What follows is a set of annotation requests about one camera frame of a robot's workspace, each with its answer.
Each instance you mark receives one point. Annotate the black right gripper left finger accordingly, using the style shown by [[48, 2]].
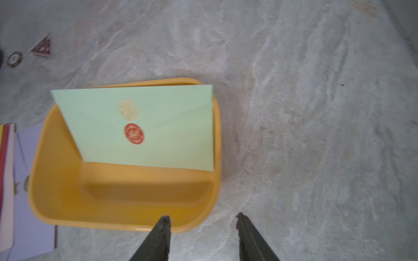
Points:
[[156, 246]]

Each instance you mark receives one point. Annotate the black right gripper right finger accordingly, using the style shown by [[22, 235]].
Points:
[[252, 246]]

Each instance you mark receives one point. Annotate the light green envelope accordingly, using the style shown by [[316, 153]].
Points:
[[160, 126]]

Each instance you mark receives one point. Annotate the pink envelope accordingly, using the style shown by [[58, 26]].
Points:
[[7, 211]]

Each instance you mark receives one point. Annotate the red envelope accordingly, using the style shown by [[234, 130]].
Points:
[[4, 145]]

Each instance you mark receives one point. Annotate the yellow envelope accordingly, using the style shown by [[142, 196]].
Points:
[[1, 134]]

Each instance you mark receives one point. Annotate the yellow plastic storage box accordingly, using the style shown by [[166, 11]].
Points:
[[65, 190]]

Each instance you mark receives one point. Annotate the lavender purple envelope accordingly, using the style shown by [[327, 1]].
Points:
[[32, 237]]

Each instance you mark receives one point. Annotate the round poker chip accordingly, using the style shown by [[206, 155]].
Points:
[[14, 59]]

